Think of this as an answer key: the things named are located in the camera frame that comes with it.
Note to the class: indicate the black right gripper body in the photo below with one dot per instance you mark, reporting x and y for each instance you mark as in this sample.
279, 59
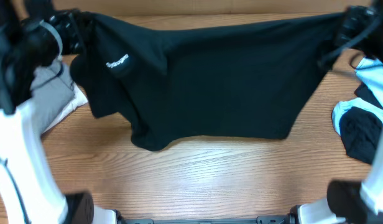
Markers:
353, 22

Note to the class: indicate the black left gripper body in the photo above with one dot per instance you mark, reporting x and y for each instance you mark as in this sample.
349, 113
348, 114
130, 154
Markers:
71, 43

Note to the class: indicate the black t-shirt with white logo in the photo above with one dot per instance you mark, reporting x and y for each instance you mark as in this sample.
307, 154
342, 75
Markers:
250, 80

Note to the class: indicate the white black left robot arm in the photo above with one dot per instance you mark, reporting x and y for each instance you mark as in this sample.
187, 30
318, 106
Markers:
27, 187

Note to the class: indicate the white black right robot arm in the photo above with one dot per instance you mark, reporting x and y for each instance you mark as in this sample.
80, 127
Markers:
351, 201

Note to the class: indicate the light blue garment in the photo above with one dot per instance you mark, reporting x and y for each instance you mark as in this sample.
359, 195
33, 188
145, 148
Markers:
370, 72

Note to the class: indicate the folded grey shirt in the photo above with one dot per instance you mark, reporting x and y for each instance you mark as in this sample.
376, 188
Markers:
52, 90

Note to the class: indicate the folded white garment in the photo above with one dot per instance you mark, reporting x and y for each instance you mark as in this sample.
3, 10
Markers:
78, 101

